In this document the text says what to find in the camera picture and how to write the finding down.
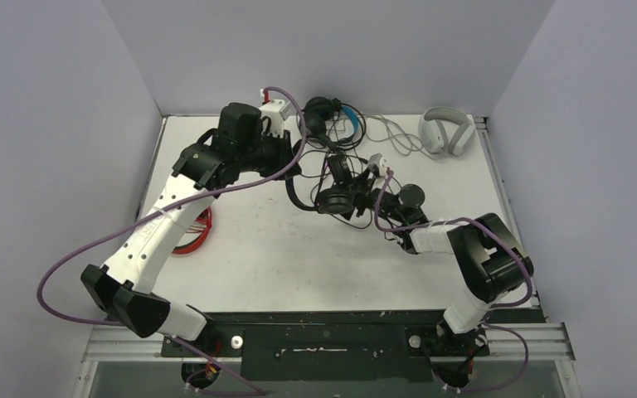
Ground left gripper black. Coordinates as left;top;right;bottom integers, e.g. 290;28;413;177
236;128;301;182

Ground small black headphones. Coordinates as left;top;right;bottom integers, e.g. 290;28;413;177
284;146;353;217

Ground white grey headphones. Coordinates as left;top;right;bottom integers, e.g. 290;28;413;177
418;106;476;157

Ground red black headphones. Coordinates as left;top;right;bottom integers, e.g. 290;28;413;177
172;207;213;255

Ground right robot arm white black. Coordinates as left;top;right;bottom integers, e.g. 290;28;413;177
358;167;534;355

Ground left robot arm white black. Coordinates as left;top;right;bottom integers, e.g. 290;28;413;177
80;99;295;357

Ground black blue headphones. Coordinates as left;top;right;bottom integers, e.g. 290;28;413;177
302;96;367;152

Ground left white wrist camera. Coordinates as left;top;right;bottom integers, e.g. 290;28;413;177
259;99;291;138

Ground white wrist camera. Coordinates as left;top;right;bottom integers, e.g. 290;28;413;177
367;153;389;177
259;99;291;138

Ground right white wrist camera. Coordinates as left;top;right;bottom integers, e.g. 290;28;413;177
367;153;389;177

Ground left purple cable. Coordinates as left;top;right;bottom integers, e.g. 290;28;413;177
36;85;311;396

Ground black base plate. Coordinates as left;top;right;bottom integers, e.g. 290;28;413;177
158;308;490;383

